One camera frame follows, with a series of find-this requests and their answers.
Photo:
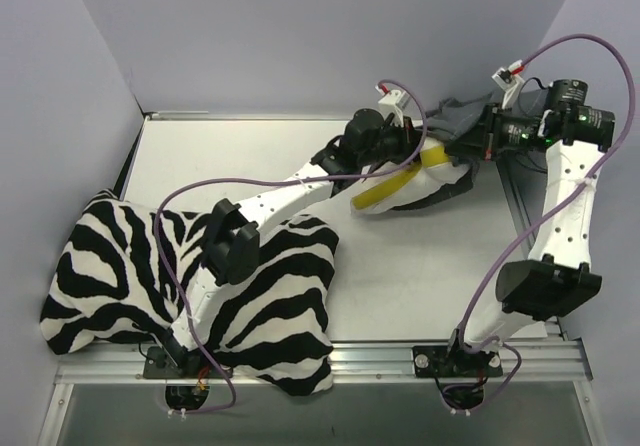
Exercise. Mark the aluminium rail frame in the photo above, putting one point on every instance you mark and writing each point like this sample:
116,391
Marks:
395,273

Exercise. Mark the zebra striped cushion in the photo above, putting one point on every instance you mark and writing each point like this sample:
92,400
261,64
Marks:
121,272

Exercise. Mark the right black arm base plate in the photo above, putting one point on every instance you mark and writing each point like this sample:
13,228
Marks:
439,362

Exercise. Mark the white pillow with yellow edge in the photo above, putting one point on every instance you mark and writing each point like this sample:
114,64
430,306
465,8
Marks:
434,178

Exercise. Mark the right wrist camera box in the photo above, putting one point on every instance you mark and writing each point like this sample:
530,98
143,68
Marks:
511,83

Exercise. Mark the dark grey checked pillowcase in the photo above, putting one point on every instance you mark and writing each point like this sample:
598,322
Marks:
453,123

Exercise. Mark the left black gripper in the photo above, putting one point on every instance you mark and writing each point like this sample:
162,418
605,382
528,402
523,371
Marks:
407,136

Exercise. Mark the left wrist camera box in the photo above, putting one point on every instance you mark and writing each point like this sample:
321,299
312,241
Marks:
393,102

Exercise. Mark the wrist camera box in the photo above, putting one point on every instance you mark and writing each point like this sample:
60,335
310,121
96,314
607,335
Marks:
511,83
393,102

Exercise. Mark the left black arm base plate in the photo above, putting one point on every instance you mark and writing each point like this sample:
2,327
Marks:
159,365

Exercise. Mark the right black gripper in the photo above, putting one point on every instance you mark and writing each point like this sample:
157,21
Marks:
489,129

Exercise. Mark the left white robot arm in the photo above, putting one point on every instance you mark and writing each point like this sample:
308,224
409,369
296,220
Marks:
234,230

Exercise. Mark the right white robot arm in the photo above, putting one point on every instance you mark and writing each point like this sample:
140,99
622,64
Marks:
557,276

